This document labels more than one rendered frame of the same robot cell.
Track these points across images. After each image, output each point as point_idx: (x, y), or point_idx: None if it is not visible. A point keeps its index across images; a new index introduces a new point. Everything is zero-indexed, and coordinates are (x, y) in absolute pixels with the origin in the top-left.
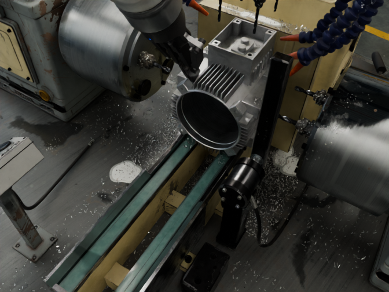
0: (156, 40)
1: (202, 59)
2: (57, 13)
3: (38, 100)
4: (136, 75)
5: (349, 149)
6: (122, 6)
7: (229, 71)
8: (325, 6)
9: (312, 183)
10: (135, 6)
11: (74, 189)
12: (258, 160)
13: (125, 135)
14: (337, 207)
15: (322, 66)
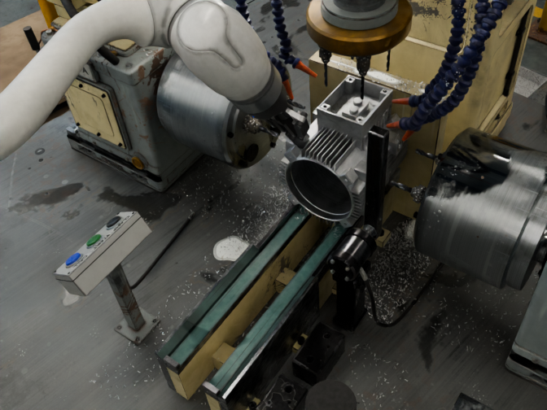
0: (259, 118)
1: (308, 128)
2: (155, 76)
3: (129, 167)
4: (241, 140)
5: (457, 217)
6: (228, 97)
7: (339, 137)
8: None
9: (430, 255)
10: (238, 97)
11: (175, 268)
12: (370, 231)
13: (229, 206)
14: (479, 285)
15: (457, 121)
